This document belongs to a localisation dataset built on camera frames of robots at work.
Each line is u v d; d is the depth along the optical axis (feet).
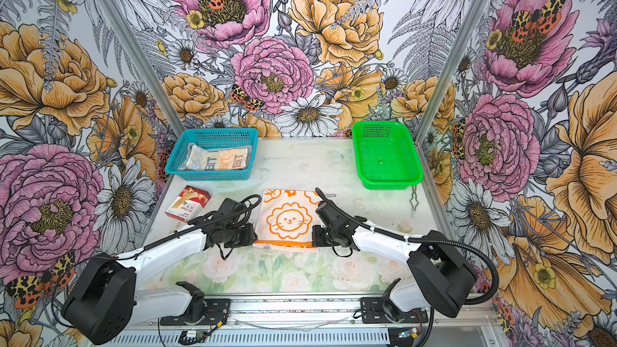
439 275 1.41
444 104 3.37
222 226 2.10
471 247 1.37
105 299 1.35
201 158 3.54
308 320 2.41
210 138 3.79
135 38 2.87
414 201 3.26
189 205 3.09
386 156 3.79
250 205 2.49
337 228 2.21
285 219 3.08
